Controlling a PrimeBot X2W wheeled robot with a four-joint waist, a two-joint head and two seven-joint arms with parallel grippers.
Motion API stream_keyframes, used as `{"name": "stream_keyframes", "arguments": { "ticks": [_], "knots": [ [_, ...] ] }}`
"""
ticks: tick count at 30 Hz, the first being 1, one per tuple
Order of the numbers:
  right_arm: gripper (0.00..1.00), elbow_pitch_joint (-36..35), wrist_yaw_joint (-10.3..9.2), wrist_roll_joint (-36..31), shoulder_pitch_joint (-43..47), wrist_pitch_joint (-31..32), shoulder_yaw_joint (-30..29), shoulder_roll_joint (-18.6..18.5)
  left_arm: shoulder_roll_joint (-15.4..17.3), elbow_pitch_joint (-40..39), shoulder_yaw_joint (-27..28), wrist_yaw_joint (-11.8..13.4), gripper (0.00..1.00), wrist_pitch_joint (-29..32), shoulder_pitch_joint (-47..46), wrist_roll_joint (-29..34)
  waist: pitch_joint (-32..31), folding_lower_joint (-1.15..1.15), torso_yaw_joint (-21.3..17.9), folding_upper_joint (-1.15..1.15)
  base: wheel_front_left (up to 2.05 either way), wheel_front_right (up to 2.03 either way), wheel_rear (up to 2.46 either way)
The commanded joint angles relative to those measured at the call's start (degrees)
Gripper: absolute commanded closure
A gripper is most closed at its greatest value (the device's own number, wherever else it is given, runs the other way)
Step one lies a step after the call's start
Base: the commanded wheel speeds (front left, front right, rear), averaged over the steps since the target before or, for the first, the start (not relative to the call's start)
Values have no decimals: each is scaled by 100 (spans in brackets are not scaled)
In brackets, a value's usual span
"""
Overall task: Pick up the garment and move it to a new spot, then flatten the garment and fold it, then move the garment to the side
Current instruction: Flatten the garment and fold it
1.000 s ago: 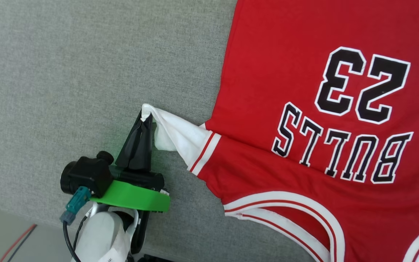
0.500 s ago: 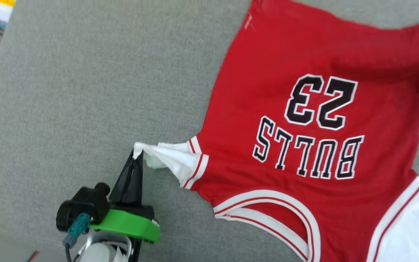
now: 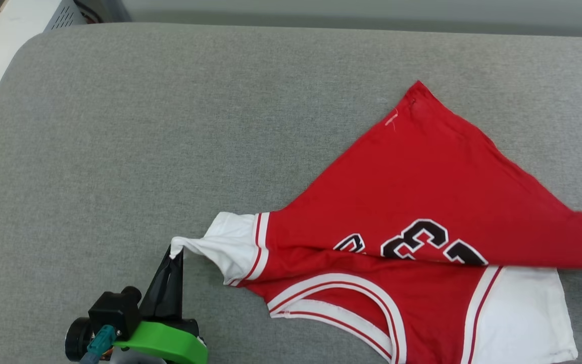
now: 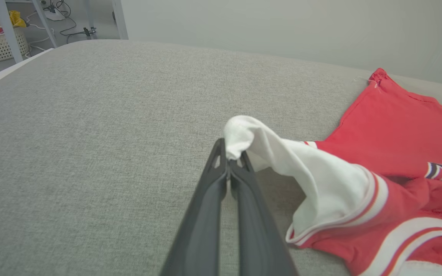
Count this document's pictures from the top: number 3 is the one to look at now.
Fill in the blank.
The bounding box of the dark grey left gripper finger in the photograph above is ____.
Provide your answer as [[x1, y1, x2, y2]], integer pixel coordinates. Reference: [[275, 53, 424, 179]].
[[168, 249, 185, 322], [141, 246, 176, 323]]

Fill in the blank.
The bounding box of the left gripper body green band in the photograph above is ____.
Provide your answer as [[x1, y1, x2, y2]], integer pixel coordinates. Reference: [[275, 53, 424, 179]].
[[113, 317, 209, 364]]

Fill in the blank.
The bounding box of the red white basketball jersey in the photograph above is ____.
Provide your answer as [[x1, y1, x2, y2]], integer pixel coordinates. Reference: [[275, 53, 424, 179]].
[[170, 80, 582, 364]]

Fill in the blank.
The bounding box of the teal cable connector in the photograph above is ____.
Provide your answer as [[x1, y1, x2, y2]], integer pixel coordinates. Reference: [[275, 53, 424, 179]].
[[87, 325, 117, 357]]

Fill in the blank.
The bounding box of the white equipment box black handle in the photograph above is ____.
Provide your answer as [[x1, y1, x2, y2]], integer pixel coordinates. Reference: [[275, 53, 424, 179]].
[[0, 0, 89, 134]]

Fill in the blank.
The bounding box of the white partition screen grey frame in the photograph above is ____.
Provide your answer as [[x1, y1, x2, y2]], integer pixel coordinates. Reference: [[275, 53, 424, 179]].
[[119, 0, 582, 39]]

